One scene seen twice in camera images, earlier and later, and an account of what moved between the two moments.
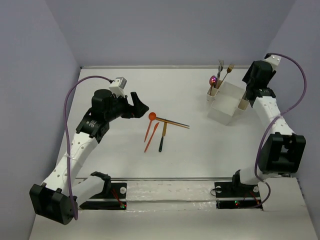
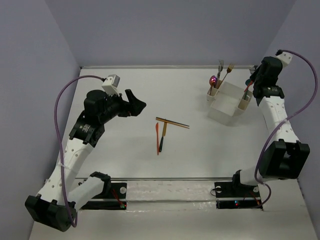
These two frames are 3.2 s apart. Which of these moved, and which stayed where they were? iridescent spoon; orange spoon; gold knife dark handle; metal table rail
Moved: orange spoon
Stayed: gold knife dark handle; iridescent spoon; metal table rail
